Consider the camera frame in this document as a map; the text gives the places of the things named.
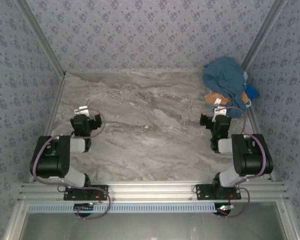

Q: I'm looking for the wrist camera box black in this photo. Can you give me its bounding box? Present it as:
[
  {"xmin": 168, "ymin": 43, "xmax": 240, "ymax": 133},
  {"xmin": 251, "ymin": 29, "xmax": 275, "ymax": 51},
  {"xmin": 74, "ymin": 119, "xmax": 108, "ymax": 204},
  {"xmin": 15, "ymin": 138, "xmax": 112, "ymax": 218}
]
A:
[
  {"xmin": 90, "ymin": 112, "xmax": 104, "ymax": 131},
  {"xmin": 199, "ymin": 113, "xmax": 215, "ymax": 130}
]

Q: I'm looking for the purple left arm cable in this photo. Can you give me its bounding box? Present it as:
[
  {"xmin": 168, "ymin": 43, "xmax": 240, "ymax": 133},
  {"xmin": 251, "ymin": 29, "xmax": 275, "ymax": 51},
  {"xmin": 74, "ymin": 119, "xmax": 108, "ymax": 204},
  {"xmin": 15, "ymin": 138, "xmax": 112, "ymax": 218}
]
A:
[{"xmin": 30, "ymin": 113, "xmax": 107, "ymax": 191}]

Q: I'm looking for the teal blue t-shirt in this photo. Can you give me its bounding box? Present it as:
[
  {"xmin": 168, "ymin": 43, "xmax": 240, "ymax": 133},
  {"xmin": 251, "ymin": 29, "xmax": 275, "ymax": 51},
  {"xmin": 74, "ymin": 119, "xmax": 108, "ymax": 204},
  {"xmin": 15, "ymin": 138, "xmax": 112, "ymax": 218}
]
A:
[{"xmin": 202, "ymin": 56, "xmax": 248, "ymax": 119}]

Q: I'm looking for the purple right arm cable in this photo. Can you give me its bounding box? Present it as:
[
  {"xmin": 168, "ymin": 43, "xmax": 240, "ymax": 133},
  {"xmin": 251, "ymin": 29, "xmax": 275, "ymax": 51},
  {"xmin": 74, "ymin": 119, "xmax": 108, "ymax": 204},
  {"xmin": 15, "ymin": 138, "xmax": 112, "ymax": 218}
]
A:
[{"xmin": 222, "ymin": 106, "xmax": 272, "ymax": 187}]

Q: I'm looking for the orange brown t-shirt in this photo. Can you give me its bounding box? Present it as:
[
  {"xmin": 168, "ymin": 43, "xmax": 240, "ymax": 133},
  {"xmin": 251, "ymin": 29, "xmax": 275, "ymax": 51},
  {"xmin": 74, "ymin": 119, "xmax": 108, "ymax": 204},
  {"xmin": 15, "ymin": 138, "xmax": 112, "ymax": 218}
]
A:
[{"xmin": 204, "ymin": 90, "xmax": 250, "ymax": 106}]

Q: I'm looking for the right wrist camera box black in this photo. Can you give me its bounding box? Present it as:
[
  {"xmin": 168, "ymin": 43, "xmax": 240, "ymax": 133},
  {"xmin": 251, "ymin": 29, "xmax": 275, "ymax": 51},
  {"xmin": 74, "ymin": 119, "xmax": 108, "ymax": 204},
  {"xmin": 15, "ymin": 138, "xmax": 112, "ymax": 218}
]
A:
[{"xmin": 199, "ymin": 113, "xmax": 215, "ymax": 130}]

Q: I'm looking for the aluminium right corner post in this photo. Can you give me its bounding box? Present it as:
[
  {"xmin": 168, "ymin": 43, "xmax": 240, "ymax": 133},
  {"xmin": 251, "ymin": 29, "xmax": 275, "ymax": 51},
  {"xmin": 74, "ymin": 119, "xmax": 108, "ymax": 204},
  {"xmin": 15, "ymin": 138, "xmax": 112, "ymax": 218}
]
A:
[{"xmin": 240, "ymin": 0, "xmax": 289, "ymax": 71}]

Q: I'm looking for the aluminium left corner post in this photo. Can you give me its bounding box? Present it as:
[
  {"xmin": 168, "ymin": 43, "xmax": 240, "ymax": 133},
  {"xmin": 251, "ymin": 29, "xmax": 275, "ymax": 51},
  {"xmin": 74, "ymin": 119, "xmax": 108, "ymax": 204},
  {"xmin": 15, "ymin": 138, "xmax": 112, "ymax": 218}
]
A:
[{"xmin": 14, "ymin": 0, "xmax": 67, "ymax": 77}]

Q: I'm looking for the light blue plastic basket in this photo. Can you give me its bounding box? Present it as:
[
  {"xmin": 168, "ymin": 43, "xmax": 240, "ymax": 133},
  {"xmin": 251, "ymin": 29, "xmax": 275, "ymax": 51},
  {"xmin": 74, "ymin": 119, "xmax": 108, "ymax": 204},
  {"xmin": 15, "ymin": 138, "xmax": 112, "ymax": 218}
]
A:
[{"xmin": 205, "ymin": 86, "xmax": 253, "ymax": 110}]

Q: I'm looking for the aluminium corner post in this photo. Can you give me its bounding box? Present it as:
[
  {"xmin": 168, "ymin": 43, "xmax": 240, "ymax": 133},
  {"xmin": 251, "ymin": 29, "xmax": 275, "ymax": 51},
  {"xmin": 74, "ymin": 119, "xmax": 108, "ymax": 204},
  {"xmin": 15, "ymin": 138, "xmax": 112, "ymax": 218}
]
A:
[
  {"xmin": 14, "ymin": 0, "xmax": 67, "ymax": 77},
  {"xmin": 240, "ymin": 0, "xmax": 289, "ymax": 71}
]

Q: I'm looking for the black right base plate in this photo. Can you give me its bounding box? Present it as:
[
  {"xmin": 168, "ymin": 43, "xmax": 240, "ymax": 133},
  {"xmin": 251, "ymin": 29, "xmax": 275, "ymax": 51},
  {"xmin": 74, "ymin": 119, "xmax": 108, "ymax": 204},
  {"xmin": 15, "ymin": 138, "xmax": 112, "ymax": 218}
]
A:
[{"xmin": 194, "ymin": 183, "xmax": 242, "ymax": 201}]

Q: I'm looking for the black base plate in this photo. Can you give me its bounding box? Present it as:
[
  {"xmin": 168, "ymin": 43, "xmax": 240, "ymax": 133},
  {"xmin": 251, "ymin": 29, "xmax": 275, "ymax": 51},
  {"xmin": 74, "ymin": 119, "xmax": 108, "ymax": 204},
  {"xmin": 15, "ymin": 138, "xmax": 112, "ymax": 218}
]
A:
[
  {"xmin": 194, "ymin": 183, "xmax": 242, "ymax": 201},
  {"xmin": 63, "ymin": 184, "xmax": 109, "ymax": 201}
]

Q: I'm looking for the white bracket on right gripper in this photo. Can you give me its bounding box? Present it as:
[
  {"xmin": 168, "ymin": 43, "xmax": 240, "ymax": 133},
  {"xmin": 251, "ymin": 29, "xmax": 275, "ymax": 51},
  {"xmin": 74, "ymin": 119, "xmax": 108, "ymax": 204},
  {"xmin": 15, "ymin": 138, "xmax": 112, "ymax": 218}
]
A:
[{"xmin": 214, "ymin": 105, "xmax": 228, "ymax": 116}]

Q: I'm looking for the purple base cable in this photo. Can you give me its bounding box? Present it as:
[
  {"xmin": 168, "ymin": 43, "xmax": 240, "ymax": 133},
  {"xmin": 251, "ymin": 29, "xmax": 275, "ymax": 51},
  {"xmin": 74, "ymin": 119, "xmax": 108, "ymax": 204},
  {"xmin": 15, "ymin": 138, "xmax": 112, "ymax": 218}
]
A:
[
  {"xmin": 216, "ymin": 186, "xmax": 252, "ymax": 219},
  {"xmin": 76, "ymin": 186, "xmax": 113, "ymax": 221}
]

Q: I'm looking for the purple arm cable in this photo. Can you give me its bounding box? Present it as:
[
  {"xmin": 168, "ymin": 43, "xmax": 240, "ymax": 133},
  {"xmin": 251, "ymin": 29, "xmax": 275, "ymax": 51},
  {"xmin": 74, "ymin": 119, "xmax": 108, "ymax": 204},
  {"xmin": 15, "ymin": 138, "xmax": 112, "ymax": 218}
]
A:
[
  {"xmin": 30, "ymin": 113, "xmax": 107, "ymax": 191},
  {"xmin": 222, "ymin": 106, "xmax": 272, "ymax": 187}
]

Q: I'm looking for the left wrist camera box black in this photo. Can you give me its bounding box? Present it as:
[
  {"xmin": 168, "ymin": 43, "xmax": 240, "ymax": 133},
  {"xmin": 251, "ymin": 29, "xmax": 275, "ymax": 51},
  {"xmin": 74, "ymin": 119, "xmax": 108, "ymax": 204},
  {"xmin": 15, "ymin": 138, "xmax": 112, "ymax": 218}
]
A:
[{"xmin": 90, "ymin": 112, "xmax": 104, "ymax": 131}]

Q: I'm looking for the grey metal lower panel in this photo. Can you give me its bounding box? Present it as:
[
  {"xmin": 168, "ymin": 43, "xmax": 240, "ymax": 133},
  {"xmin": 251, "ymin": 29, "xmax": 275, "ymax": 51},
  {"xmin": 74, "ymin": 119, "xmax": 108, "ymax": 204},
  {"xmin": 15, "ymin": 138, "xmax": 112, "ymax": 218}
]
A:
[{"xmin": 3, "ymin": 201, "xmax": 300, "ymax": 240}]

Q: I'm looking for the light blue slotted cable duct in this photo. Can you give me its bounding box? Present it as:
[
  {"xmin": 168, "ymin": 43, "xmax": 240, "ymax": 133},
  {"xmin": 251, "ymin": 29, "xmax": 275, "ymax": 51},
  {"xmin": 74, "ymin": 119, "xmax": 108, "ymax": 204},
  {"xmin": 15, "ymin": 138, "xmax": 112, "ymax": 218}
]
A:
[{"xmin": 27, "ymin": 202, "xmax": 216, "ymax": 214}]

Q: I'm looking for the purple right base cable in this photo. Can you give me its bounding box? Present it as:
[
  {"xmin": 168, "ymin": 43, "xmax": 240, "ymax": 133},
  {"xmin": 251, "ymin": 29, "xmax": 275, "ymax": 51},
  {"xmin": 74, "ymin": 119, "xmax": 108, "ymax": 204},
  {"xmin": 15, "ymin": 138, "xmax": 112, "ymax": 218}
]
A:
[{"xmin": 216, "ymin": 186, "xmax": 252, "ymax": 219}]

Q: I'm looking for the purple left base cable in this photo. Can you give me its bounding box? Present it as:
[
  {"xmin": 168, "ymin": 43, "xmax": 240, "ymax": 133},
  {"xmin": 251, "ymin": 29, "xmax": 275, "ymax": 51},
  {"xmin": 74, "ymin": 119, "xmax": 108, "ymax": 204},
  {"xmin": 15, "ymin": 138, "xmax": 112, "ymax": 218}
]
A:
[{"xmin": 76, "ymin": 186, "xmax": 113, "ymax": 221}]

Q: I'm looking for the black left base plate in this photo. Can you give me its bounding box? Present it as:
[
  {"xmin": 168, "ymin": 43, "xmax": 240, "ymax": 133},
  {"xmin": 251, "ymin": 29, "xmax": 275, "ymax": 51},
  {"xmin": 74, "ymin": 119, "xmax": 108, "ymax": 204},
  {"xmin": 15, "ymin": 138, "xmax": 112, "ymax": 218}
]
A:
[{"xmin": 63, "ymin": 184, "xmax": 109, "ymax": 201}]

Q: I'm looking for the royal blue t-shirt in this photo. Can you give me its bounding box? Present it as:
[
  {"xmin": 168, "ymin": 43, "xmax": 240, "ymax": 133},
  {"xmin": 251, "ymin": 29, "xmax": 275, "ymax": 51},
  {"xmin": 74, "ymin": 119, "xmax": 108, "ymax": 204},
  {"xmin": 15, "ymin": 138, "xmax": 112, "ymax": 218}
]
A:
[{"xmin": 245, "ymin": 83, "xmax": 260, "ymax": 100}]

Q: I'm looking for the aluminium back rail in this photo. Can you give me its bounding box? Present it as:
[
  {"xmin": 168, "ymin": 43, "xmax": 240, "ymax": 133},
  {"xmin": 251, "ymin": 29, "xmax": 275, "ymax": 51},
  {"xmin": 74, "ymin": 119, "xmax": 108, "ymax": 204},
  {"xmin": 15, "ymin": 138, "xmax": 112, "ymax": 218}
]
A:
[{"xmin": 64, "ymin": 69, "xmax": 206, "ymax": 75}]

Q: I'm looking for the aluminium left side rail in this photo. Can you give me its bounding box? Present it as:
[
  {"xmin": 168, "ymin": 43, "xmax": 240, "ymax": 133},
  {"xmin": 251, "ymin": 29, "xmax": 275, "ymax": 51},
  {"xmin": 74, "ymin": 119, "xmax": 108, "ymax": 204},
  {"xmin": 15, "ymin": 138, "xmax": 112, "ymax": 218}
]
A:
[{"xmin": 29, "ymin": 74, "xmax": 67, "ymax": 184}]

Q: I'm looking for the aluminium front frame rail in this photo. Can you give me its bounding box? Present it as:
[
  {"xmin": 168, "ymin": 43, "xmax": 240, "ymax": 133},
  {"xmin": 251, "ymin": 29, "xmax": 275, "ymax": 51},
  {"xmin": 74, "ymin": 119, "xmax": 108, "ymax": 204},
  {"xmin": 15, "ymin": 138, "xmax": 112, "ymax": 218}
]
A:
[{"xmin": 17, "ymin": 181, "xmax": 290, "ymax": 202}]

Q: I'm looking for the white bracket on gripper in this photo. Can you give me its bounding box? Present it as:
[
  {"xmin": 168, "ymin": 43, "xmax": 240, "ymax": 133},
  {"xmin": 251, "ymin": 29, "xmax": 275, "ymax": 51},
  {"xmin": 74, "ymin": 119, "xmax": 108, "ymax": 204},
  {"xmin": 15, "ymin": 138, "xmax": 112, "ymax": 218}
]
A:
[
  {"xmin": 74, "ymin": 105, "xmax": 90, "ymax": 116},
  {"xmin": 214, "ymin": 105, "xmax": 228, "ymax": 116}
]

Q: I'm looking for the white bracket on left gripper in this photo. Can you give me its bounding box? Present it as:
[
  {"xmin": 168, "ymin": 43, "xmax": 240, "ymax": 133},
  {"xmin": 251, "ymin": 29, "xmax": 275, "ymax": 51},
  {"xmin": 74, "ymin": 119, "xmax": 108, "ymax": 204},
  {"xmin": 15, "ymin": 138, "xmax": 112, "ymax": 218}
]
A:
[{"xmin": 74, "ymin": 105, "xmax": 90, "ymax": 116}]

